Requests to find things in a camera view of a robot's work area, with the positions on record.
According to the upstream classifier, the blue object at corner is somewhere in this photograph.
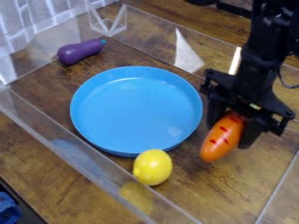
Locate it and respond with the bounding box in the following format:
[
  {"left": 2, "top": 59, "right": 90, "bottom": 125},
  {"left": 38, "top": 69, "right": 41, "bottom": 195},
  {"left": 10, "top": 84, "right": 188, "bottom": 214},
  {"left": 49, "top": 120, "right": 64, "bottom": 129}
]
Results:
[{"left": 0, "top": 192, "right": 21, "bottom": 224}]

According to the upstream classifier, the purple toy eggplant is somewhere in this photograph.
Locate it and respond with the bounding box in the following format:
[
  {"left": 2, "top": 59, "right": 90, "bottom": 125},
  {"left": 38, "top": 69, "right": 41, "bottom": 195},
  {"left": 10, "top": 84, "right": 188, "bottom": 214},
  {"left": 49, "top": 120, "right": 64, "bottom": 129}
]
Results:
[{"left": 57, "top": 38, "right": 106, "bottom": 66}]

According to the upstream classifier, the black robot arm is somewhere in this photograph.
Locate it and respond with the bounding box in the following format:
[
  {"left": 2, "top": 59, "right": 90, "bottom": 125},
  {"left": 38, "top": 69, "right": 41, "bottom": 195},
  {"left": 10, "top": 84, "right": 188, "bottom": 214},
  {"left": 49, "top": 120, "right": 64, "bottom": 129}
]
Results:
[{"left": 200, "top": 0, "right": 299, "bottom": 149}]

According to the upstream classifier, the blue round plate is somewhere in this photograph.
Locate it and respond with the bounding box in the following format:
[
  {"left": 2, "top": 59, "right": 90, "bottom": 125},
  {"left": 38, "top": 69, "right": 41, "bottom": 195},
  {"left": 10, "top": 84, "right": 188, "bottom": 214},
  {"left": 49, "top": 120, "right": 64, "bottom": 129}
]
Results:
[{"left": 69, "top": 66, "right": 202, "bottom": 158}]

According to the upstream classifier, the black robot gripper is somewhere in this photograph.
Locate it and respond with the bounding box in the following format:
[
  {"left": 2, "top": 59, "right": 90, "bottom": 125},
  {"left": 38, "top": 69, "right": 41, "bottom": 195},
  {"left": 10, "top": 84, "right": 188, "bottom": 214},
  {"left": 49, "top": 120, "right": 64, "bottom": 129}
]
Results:
[{"left": 200, "top": 45, "right": 295, "bottom": 150}]

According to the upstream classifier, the orange toy carrot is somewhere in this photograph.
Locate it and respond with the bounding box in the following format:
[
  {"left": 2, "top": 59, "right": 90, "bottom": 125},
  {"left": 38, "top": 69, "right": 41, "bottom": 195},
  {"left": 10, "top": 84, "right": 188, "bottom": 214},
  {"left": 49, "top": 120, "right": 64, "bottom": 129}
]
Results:
[{"left": 198, "top": 110, "right": 249, "bottom": 163}]

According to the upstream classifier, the clear acrylic enclosure wall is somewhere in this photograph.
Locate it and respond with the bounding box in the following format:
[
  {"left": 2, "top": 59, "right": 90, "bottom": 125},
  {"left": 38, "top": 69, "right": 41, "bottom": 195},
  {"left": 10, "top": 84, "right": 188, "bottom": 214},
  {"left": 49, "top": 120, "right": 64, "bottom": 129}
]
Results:
[{"left": 0, "top": 0, "right": 299, "bottom": 224}]

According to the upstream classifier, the yellow toy lemon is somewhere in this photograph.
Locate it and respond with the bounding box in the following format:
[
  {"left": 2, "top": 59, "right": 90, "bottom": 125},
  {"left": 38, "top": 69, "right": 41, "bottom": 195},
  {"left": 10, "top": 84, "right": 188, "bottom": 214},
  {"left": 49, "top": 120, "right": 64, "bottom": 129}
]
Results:
[{"left": 133, "top": 149, "right": 173, "bottom": 186}]

